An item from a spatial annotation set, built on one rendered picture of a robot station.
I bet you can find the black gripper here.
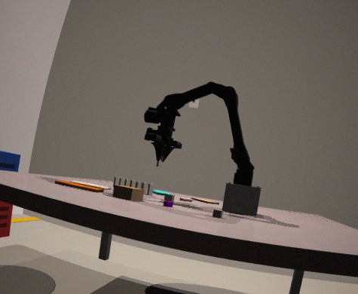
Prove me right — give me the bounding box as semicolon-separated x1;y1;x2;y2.
144;124;182;162

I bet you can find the orange flat block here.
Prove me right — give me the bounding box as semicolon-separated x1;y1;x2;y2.
55;181;104;192

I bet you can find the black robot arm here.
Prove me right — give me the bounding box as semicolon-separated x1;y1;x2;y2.
144;82;255;187

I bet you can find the purple block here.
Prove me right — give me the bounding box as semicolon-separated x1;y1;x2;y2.
163;201;173;207

